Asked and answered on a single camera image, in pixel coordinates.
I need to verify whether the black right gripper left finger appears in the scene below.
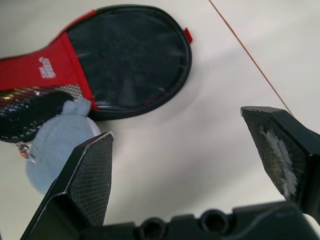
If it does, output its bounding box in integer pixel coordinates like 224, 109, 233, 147
20, 131, 115, 240

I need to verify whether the black red mesh pouch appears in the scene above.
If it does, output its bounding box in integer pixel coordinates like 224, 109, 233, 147
0, 4, 195, 145

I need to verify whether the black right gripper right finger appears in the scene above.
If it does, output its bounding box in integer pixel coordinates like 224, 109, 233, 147
240, 106, 320, 219

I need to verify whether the blue-grey plush keychain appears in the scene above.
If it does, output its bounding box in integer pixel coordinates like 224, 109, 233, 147
16, 97, 102, 195

